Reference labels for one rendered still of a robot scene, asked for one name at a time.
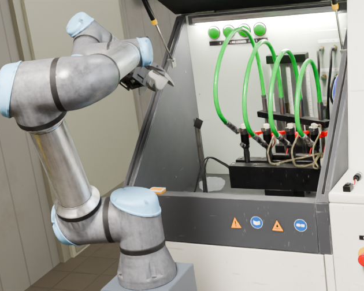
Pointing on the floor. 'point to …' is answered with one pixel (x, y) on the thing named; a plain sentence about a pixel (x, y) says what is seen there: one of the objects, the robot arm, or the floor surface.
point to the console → (358, 152)
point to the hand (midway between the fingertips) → (163, 84)
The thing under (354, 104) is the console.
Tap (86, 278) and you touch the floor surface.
